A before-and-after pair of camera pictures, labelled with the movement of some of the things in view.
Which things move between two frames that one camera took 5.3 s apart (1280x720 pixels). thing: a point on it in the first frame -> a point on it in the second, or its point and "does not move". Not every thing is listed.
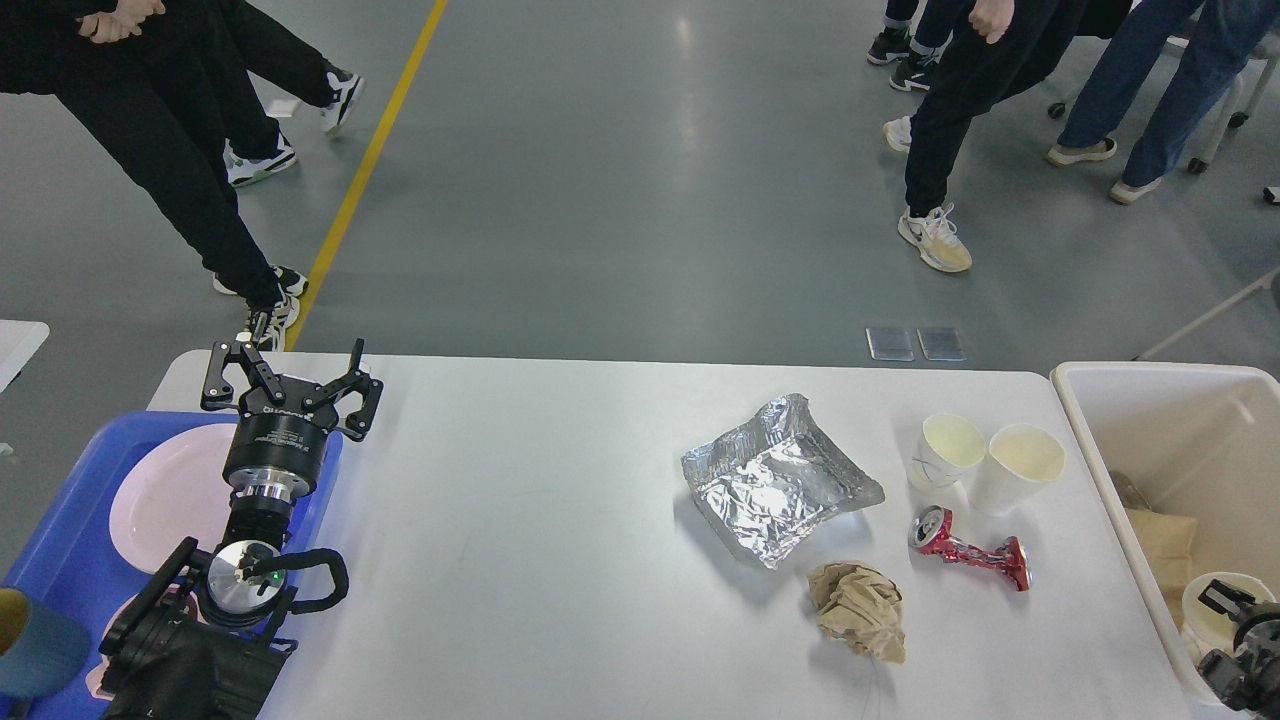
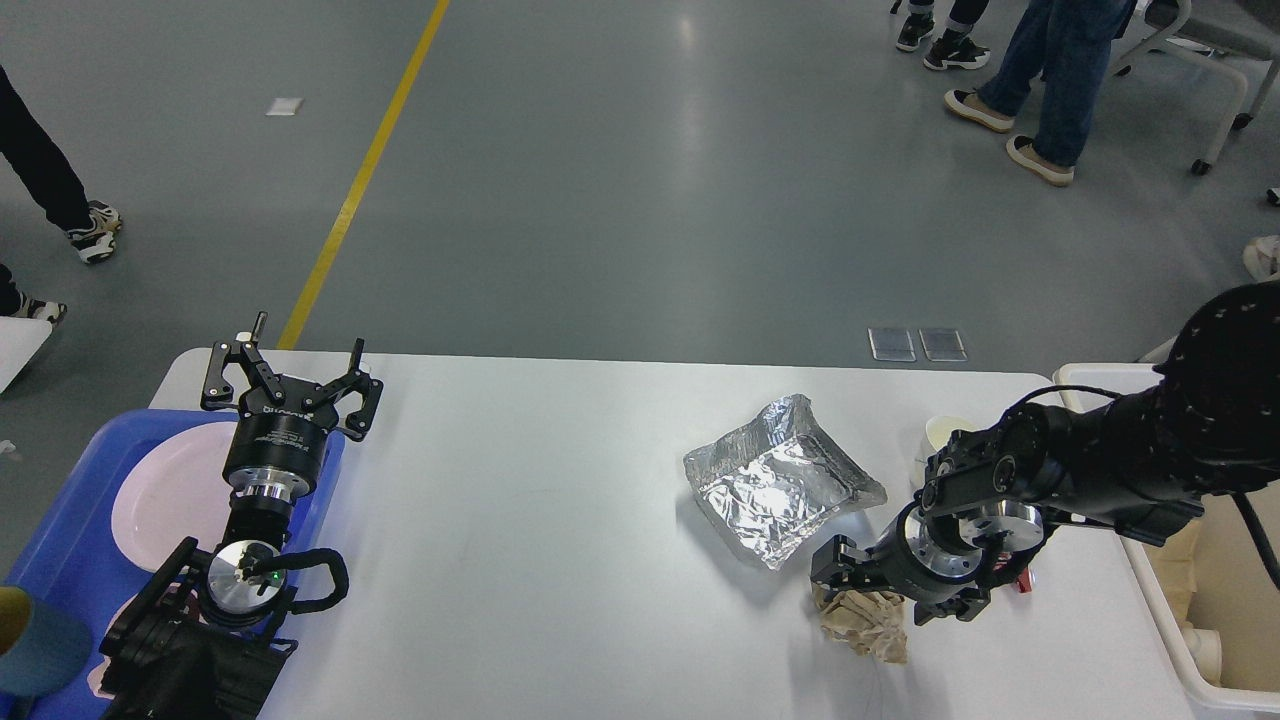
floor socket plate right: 941,344 does not move
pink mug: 94,679 does not move
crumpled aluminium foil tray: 774,477 does not move
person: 913,54 -> 956,49
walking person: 996,49 -> 1262,258
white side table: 19,341 does not move
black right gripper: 1245,686 -> 921,556
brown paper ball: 859,605 does not move
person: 1228,34 -> 1061,57
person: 135,65 -> 93,226
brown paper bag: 1168,543 does not move
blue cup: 42,648 does not move
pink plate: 173,488 does not move
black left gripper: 277,448 does not move
